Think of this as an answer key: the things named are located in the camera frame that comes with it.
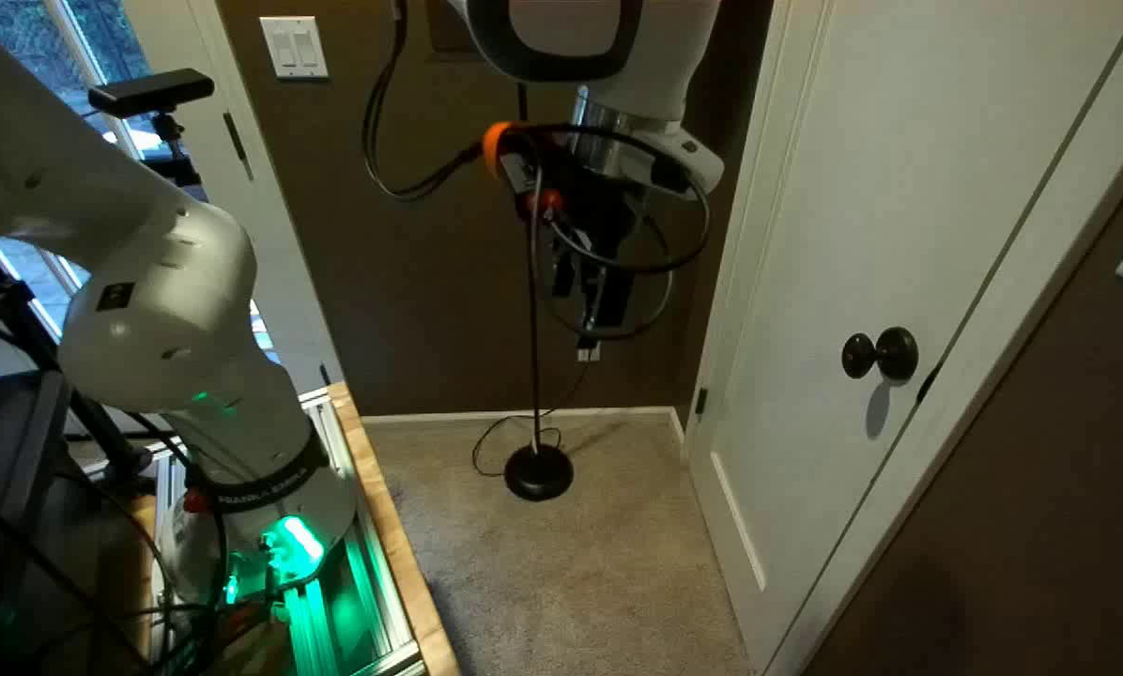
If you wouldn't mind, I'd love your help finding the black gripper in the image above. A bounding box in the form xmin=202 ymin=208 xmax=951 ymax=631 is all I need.
xmin=548 ymin=161 xmax=647 ymax=345

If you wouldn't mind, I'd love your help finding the white baseboard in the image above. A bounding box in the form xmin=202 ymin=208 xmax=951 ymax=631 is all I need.
xmin=358 ymin=401 xmax=691 ymax=445

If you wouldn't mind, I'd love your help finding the black floor lamp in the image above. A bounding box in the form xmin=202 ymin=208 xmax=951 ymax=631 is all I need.
xmin=503 ymin=78 xmax=579 ymax=505

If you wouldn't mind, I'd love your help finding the white panel door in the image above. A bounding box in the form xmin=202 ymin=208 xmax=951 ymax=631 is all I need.
xmin=683 ymin=0 xmax=1123 ymax=673

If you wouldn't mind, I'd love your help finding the black door knob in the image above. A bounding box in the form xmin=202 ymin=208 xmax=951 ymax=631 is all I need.
xmin=838 ymin=322 xmax=924 ymax=387

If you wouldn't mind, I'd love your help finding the wooden platform edge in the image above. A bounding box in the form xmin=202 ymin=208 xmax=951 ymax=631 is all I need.
xmin=325 ymin=381 xmax=465 ymax=676

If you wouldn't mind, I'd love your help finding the white door jamb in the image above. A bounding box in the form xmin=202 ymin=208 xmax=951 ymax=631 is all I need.
xmin=119 ymin=0 xmax=346 ymax=393

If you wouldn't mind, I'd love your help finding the black lamp power cord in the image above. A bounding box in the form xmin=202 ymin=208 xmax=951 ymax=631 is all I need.
xmin=470 ymin=370 xmax=591 ymax=484

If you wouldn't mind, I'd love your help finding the green lit aluminium base frame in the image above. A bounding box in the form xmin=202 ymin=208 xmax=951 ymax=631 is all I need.
xmin=222 ymin=507 xmax=427 ymax=676

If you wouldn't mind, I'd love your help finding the white double light switch plate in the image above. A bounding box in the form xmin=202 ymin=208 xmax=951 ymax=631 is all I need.
xmin=254 ymin=10 xmax=333 ymax=84

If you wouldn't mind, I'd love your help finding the black camera bar on stand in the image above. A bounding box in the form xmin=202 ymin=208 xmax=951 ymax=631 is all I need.
xmin=85 ymin=68 xmax=217 ymax=191

